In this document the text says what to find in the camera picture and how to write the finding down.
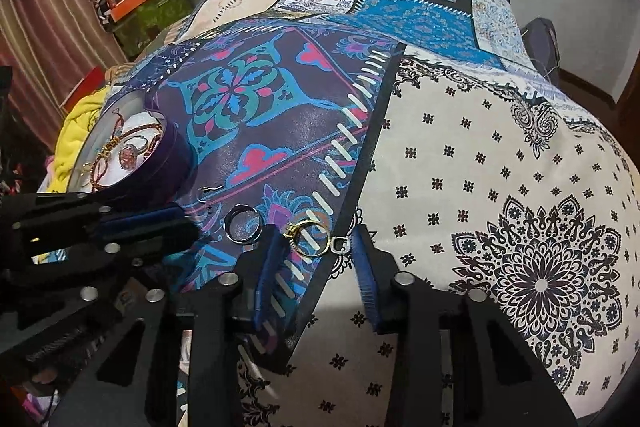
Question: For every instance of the striped brown curtain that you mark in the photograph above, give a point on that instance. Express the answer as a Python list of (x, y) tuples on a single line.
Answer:
[(45, 7)]

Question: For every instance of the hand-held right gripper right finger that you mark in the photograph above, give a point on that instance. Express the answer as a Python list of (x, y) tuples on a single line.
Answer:
[(367, 283)]

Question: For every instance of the patchwork printed blanket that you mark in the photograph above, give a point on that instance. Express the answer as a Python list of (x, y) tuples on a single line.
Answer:
[(450, 157)]

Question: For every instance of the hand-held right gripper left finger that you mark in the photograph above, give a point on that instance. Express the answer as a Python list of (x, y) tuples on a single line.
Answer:
[(265, 268)]

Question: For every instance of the red and white box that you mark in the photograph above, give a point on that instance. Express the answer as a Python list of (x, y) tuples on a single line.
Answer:
[(82, 89)]

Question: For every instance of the green patterned cloth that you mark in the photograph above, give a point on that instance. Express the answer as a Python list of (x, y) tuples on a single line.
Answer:
[(150, 24)]

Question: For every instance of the silver earring hook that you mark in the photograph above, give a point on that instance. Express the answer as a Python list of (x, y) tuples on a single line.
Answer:
[(207, 194)]

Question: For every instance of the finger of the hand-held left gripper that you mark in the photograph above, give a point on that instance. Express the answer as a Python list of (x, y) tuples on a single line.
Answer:
[(125, 257), (145, 216)]

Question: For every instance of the orange box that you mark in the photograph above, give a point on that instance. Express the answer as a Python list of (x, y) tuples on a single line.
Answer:
[(131, 2)]

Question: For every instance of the yellow cloth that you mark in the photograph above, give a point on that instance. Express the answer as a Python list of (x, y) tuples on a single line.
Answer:
[(82, 127)]

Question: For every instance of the dark blue bag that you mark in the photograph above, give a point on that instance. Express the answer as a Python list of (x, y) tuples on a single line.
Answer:
[(540, 42)]

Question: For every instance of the purple heart-shaped tin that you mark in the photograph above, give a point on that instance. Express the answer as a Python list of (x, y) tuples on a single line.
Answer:
[(165, 157)]

